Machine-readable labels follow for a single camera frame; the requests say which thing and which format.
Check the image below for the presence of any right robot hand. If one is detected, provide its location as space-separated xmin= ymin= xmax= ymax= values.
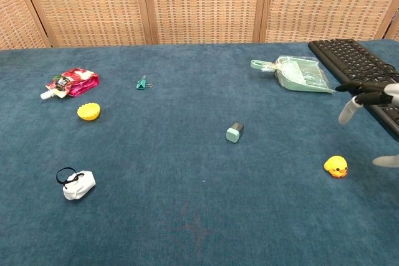
xmin=335 ymin=80 xmax=399 ymax=168

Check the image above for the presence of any small orange yellow toy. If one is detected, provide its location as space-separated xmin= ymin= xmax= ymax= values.
xmin=324 ymin=154 xmax=349 ymax=179

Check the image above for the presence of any black computer keyboard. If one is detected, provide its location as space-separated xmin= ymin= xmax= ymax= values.
xmin=307 ymin=39 xmax=399 ymax=138

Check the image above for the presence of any woven folding screen panel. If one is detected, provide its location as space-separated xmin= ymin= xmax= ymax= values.
xmin=261 ymin=0 xmax=399 ymax=43
xmin=0 ymin=0 xmax=52 ymax=50
xmin=17 ymin=0 xmax=153 ymax=48
xmin=140 ymin=0 xmax=269 ymax=45
xmin=385 ymin=18 xmax=399 ymax=41

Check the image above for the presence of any mint dustpan in plastic wrap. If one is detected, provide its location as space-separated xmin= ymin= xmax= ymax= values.
xmin=250 ymin=55 xmax=334 ymax=94

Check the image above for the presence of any small white cylinder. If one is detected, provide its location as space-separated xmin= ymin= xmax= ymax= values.
xmin=225 ymin=121 xmax=245 ymax=143

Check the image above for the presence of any blue carpet table cover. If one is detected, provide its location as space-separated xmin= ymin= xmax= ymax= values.
xmin=0 ymin=39 xmax=399 ymax=266

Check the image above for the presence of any teal binder clip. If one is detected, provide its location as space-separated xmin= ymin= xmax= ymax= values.
xmin=135 ymin=74 xmax=153 ymax=90

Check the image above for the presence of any yellow round disc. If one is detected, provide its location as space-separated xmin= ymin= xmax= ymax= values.
xmin=77 ymin=102 xmax=102 ymax=122

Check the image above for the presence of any red pink drink pouch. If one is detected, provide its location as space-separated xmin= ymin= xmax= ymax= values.
xmin=40 ymin=67 xmax=100 ymax=101

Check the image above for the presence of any white die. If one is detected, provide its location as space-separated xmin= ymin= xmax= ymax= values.
xmin=55 ymin=168 xmax=96 ymax=201

